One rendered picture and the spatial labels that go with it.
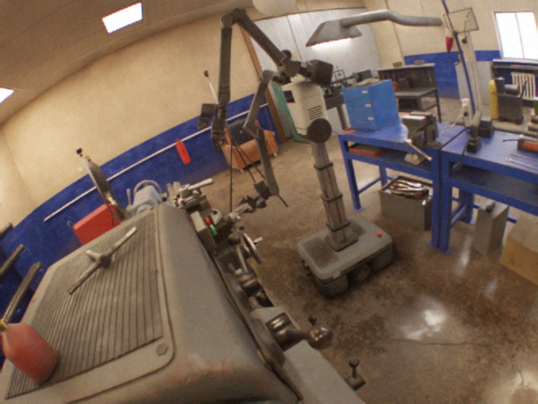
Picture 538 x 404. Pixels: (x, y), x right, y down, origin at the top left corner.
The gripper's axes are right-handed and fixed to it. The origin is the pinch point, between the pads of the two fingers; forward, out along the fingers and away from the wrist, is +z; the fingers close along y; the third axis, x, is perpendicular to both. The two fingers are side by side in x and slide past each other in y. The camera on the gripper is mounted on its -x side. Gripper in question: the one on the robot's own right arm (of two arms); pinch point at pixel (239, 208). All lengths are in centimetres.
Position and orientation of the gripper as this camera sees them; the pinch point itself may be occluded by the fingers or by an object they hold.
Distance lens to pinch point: 158.3
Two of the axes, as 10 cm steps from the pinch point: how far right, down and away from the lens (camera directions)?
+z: -8.5, 4.6, -2.6
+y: 3.3, 8.5, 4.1
